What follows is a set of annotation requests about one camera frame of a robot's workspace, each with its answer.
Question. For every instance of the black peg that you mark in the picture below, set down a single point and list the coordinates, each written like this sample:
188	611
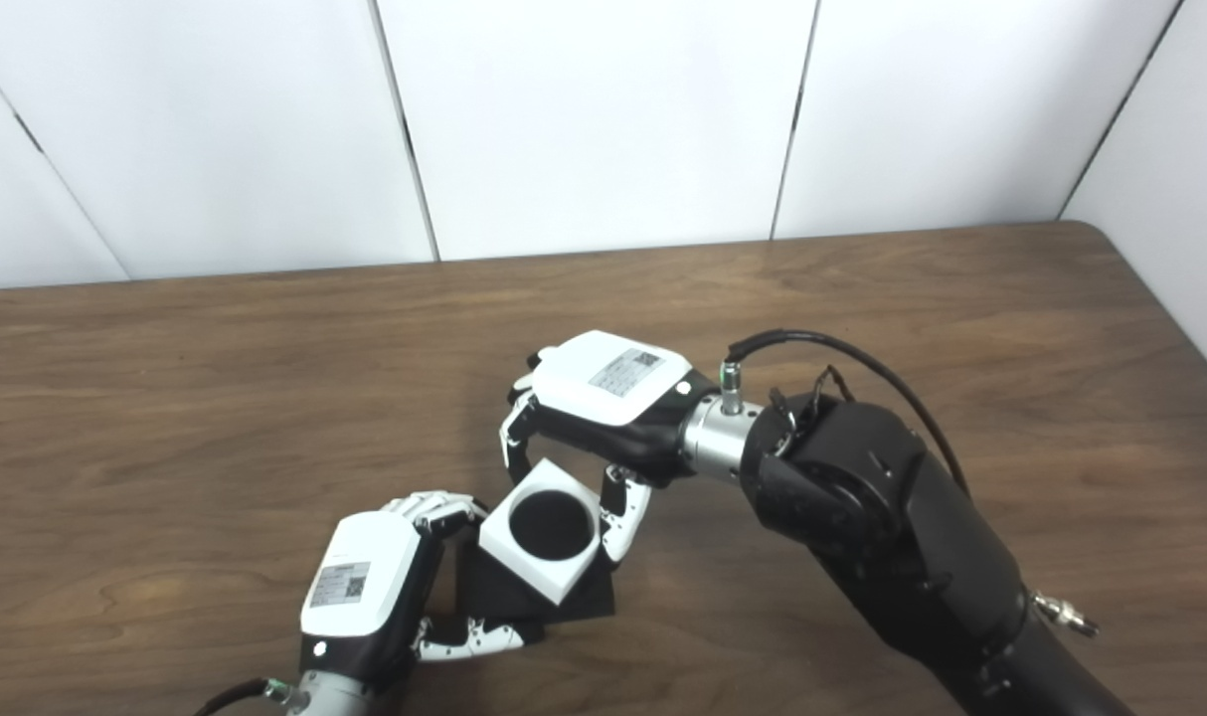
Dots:
552	522

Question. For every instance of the white and black right hand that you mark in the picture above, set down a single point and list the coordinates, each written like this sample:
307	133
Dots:
603	383

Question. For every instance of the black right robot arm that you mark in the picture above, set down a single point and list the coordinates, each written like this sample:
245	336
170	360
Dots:
892	527

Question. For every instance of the white and black left hand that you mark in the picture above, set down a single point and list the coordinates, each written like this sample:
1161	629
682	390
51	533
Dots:
365	577

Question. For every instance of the white square piece with hole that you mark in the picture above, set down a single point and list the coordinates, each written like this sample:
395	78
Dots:
549	577

